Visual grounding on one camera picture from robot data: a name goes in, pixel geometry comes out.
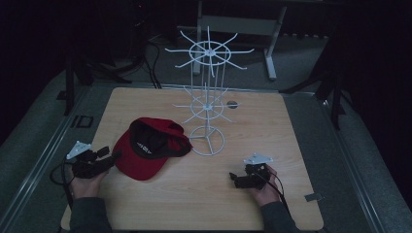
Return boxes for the black metal stand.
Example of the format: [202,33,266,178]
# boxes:
[56,48,95,117]
[280,30,347,131]

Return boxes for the red baseball cap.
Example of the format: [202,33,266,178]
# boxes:
[112,116,193,182]

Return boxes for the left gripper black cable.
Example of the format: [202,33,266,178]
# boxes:
[50,160,76,210]

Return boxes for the person's right hand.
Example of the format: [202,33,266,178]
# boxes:
[247,164,282,208]

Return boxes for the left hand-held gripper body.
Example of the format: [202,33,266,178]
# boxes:
[65,140,115,180]

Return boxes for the black floor cables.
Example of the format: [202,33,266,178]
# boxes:
[129,38,163,90]

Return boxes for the person's left hand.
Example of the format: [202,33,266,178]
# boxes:
[69,168,111,201]

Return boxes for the metal floor rail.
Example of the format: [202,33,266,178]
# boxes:
[315,95,387,233]
[0,86,93,231]

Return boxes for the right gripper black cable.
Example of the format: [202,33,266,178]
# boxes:
[256,170,292,216]

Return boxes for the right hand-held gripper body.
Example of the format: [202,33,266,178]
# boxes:
[238,152,274,190]

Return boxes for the black rectangular bracket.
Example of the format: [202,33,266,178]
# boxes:
[70,115,95,129]

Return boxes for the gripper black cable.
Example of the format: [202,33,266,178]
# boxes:
[50,160,76,210]
[256,170,292,216]

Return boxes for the grey tape strip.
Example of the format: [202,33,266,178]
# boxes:
[303,192,325,203]

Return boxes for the white wire display rack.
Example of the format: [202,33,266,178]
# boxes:
[164,25,256,157]

